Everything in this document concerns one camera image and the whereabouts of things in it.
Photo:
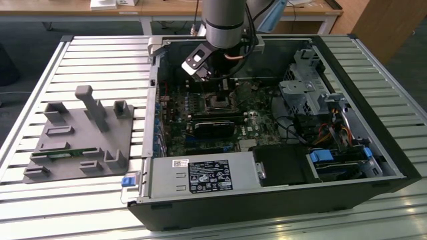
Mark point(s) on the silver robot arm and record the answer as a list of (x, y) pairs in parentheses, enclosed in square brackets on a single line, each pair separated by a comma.
[(223, 25)]

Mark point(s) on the CPU socket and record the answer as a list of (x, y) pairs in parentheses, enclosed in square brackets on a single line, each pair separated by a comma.
[(209, 102)]

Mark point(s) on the black RAM slot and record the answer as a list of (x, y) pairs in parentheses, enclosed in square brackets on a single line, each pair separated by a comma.
[(216, 115), (216, 119)]

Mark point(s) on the green motherboard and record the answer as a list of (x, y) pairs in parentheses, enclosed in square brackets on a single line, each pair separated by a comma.
[(260, 120)]

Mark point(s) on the black graphics card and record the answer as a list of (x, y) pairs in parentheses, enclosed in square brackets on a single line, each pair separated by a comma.
[(213, 128)]

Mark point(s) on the pale blue teach pendant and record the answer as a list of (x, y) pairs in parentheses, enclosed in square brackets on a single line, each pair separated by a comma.
[(271, 17)]

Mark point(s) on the perforated metal drive cage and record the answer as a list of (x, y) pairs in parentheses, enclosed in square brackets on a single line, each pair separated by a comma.
[(300, 95)]

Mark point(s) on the silver chipset heatsink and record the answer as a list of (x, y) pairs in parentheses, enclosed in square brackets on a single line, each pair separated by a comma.
[(248, 145)]

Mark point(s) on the white box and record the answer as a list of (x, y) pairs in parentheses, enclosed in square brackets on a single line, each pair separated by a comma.
[(127, 2), (103, 5)]

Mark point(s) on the silver power supply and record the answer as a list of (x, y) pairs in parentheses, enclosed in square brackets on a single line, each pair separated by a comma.
[(167, 175)]

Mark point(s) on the blue disk carrier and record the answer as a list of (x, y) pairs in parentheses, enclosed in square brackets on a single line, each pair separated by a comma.
[(321, 156)]

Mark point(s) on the wooden cabinet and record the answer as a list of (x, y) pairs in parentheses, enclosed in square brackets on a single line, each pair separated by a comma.
[(383, 25)]

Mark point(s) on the wooden desk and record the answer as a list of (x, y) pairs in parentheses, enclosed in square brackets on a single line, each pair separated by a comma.
[(67, 12)]

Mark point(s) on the blue case latch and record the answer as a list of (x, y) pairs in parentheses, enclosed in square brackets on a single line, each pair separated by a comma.
[(129, 181)]

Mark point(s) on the grey parts rack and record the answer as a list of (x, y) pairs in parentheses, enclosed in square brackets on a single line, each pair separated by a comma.
[(76, 150)]

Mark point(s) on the blue plastic clip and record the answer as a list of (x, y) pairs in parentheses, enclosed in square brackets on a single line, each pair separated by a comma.
[(367, 153)]

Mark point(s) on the green RAM stick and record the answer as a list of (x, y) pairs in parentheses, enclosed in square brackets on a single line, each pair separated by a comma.
[(67, 155)]

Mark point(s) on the black PC case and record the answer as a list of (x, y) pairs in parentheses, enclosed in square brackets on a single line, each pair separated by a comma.
[(233, 215)]

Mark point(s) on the dark wrist camera box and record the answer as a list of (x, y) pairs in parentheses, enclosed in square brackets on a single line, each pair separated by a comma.
[(203, 75)]

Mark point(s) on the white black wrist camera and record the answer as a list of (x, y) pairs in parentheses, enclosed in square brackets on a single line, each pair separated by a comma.
[(196, 58)]

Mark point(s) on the black plastic duct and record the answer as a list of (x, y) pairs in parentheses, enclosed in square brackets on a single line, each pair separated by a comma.
[(280, 165)]

